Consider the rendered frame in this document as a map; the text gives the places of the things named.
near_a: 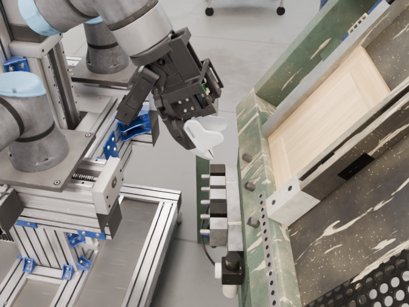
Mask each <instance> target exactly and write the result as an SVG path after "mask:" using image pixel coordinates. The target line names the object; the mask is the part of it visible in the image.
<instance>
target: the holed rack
mask: <svg viewBox="0 0 409 307"><path fill-rule="evenodd" d="M257 200H258V206H259V216H260V226H261V232H262V242H263V248H264V258H265V268H266V274H267V284H268V294H269V300H270V307H281V302H280V297H279V288H278V280H277V275H276V266H275V261H274V253H273V244H272V240H271V231H270V223H269V218H268V213H267V205H266V196H265V191H264V190H263V191H262V192H261V193H260V194H259V195H258V196H257Z"/></svg>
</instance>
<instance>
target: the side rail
mask: <svg viewBox="0 0 409 307"><path fill-rule="evenodd" d="M378 1H379V0H328V1H327V3H326V4H325V5H324V6H323V8H322V9H321V10H320V11H319V12H318V13H317V14H316V15H315V16H314V18H313V19H312V20H311V21H310V23H308V25H306V27H305V28H304V29H303V30H302V32H301V33H300V34H299V35H298V36H297V37H296V38H295V39H294V40H293V42H292V43H291V44H290V45H289V47H288V48H287V49H286V50H285V51H284V52H283V53H282V54H281V56H280V57H279V58H278V59H277V60H276V61H275V62H274V63H273V65H272V66H271V67H270V68H269V69H268V71H267V72H266V73H265V74H264V75H263V76H262V77H261V78H260V80H259V81H258V82H257V83H256V84H255V86H254V92H255V95H257V96H259V97H260V98H262V99H263V100H265V101H267V102H269V103H270V104H272V105H274V106H275V107H277V106H278V105H279V104H280V103H281V102H282V101H283V100H284V99H285V98H286V97H287V96H288V95H289V94H290V93H291V92H292V91H293V90H294V89H295V88H296V87H297V86H298V85H299V84H300V83H301V82H302V80H303V79H304V78H305V77H306V76H307V75H308V74H309V73H310V72H311V71H312V70H313V69H314V68H315V67H316V65H317V64H319V62H320V61H322V58H321V56H320V54H321V53H322V52H323V51H324V50H325V48H327V47H328V45H330V43H331V42H332V41H333V40H334V39H335V38H336V37H337V38H338V39H340V40H342V38H343V37H344V36H345V35H346V34H347V33H348V30H349V29H350V28H351V27H352V26H353V25H354V24H355V23H356V22H357V21H358V20H359V19H360V18H361V17H362V16H363V15H364V14H365V13H368V12H369V10H370V9H371V8H372V7H373V6H374V5H375V4H376V3H377V2H378Z"/></svg>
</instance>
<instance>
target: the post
mask: <svg viewBox="0 0 409 307"><path fill-rule="evenodd" d="M195 157H196V189H197V243H198V244H201V237H200V228H201V222H202V219H201V214H204V213H205V211H206V209H207V207H206V205H201V200H209V192H202V191H201V188H202V187H209V180H202V179H201V175H202V174H209V162H210V160H207V159H204V158H202V157H199V156H198V155H195ZM208 225H209V219H205V220H204V224H203V229H205V227H206V226H208ZM203 242H204V244H208V243H209V241H208V238H206V237H203Z"/></svg>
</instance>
